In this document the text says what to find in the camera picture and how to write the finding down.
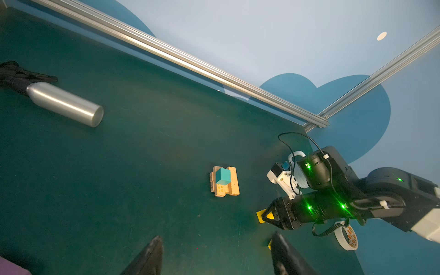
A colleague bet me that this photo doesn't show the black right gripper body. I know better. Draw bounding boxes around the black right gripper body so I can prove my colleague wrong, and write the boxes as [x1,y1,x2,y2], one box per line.
[264,190,364,230]

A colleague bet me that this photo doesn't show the wooden block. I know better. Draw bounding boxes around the wooden block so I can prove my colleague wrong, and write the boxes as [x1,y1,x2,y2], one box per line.
[209,171,216,193]
[213,166,229,197]
[228,167,240,196]

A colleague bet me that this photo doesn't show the aluminium back frame rail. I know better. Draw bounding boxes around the aluminium back frame rail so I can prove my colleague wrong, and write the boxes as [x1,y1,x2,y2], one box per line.
[35,0,330,128]

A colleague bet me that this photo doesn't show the teal cube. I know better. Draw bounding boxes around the teal cube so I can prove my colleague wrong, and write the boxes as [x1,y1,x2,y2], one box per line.
[215,168,231,186]

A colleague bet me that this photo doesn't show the silver spray bottle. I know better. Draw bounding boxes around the silver spray bottle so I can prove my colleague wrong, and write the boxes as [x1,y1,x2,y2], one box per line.
[0,61,104,128]

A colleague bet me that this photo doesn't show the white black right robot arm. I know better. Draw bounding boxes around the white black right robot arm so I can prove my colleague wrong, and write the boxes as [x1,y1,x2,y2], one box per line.
[259,167,440,242]

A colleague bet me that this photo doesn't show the white tape roll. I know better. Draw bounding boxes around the white tape roll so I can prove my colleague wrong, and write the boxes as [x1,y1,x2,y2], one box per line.
[334,221,359,251]

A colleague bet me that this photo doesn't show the purple pink brush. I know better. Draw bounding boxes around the purple pink brush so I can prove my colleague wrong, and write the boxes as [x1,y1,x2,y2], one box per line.
[0,257,31,275]

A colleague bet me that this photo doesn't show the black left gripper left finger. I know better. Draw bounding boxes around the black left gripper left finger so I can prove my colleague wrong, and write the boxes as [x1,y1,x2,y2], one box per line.
[121,236,163,275]

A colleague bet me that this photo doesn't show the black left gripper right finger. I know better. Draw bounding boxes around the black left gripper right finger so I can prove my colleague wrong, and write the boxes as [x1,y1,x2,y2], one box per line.
[271,231,317,275]

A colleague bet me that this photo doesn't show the aluminium right frame post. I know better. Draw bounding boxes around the aluminium right frame post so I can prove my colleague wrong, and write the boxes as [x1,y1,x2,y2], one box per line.
[319,27,440,119]

